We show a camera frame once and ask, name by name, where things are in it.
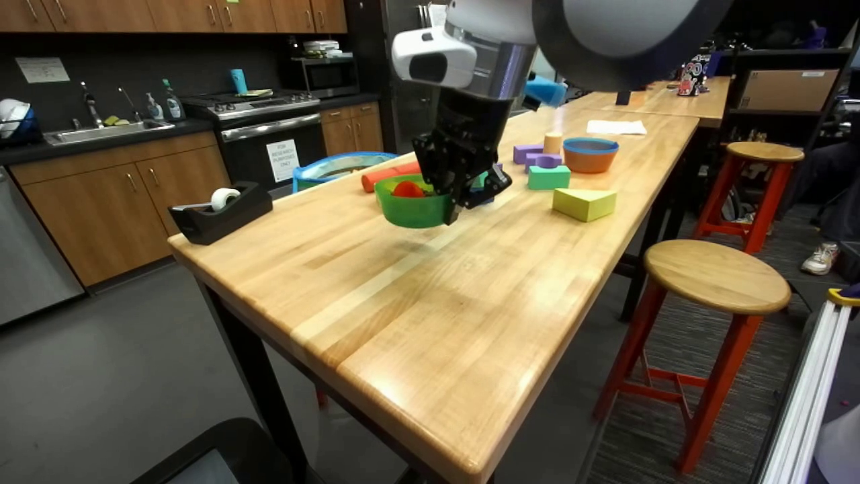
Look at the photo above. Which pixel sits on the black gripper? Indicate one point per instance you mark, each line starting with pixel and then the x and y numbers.
pixel 467 139

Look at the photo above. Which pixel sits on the green plastic bowl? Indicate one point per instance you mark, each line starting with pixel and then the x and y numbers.
pixel 406 214

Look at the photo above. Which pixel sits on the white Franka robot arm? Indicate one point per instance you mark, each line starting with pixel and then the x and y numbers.
pixel 628 36

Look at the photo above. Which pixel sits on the small purple foam block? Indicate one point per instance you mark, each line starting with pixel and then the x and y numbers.
pixel 524 154
pixel 545 163

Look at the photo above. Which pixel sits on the red toy in bowl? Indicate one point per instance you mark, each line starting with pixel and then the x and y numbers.
pixel 409 190

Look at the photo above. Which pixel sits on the small green foam block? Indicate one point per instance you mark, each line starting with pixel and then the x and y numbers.
pixel 547 179

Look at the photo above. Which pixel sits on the cream cylinder foam block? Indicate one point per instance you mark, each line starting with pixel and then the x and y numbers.
pixel 551 145

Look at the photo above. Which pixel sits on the yellow wedge foam block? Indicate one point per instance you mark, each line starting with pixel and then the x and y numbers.
pixel 585 205

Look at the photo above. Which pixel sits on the orange plastic bowl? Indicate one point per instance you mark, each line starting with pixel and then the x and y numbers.
pixel 590 163

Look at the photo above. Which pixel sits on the wooden cabinet beside stove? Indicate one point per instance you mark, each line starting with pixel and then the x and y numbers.
pixel 350 131

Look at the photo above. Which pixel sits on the dark steel refrigerator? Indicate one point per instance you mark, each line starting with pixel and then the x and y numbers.
pixel 378 91

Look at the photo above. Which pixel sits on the long wooden table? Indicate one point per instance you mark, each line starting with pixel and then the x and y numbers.
pixel 421 333

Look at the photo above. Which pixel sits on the white paper sheet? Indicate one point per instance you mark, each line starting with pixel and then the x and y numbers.
pixel 616 128

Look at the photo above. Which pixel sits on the steel microwave oven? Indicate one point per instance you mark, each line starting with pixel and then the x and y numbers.
pixel 323 77

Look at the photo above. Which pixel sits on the white paper on oven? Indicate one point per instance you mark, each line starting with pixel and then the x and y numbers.
pixel 284 163

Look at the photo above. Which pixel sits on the stacked white plates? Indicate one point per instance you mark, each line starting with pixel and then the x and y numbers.
pixel 320 48

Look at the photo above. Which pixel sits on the steel stove with oven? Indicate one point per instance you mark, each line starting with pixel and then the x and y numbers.
pixel 269 135

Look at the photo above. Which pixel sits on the small colourful figure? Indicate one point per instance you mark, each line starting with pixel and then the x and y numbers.
pixel 692 80

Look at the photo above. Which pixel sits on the white tape roll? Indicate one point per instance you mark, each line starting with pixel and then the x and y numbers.
pixel 223 197

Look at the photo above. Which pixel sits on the black tape dispenser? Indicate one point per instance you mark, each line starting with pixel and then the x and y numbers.
pixel 223 224

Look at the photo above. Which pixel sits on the wooden stool red legs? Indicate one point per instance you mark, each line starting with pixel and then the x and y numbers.
pixel 761 163
pixel 717 279

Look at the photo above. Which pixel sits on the blue bottle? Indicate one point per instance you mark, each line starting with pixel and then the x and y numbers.
pixel 238 83

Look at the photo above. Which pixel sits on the brown cardboard board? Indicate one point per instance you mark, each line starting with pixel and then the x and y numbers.
pixel 789 88

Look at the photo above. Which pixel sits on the white sneaker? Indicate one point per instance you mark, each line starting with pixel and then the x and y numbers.
pixel 823 260

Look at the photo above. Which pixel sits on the wooden cabinet under sink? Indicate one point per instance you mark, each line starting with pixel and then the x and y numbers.
pixel 116 216

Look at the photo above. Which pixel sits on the wooden upper cabinets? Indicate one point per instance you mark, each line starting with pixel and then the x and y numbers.
pixel 162 18

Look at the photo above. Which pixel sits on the steel kitchen sink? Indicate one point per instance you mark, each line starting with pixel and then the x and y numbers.
pixel 104 135

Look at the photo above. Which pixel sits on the steel dishwasher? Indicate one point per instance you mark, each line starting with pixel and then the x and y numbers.
pixel 35 251

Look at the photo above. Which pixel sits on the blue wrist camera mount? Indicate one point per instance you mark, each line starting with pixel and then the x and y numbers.
pixel 545 93

